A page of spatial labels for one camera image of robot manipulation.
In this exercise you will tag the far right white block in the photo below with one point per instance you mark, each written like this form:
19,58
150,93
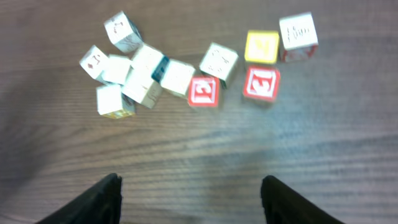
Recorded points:
299,39

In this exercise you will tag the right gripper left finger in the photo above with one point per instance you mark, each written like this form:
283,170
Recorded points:
100,204

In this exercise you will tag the soccer ball wooden block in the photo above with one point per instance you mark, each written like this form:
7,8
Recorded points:
94,63

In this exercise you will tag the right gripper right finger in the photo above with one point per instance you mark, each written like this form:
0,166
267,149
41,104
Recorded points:
282,204

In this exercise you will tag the red letter wooden block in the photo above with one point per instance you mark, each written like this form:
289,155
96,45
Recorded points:
261,84

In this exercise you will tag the sailboat blue wooden block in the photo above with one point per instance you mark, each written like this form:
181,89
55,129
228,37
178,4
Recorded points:
140,87

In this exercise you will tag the yellow top wooden block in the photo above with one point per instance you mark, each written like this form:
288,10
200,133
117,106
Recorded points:
262,46

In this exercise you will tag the top red picture block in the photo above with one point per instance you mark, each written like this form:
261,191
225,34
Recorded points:
123,33

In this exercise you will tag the blue sided picture block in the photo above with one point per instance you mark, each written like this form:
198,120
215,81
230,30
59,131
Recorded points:
151,61

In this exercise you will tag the yellow sided gift block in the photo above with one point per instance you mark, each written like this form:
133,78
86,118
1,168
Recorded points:
112,103

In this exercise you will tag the red face wooden block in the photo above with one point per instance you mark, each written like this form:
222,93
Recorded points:
204,92

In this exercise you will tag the ice cream wooden block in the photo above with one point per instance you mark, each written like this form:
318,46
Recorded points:
117,69

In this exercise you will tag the white tilted picture block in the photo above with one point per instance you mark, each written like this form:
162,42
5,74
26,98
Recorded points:
220,62

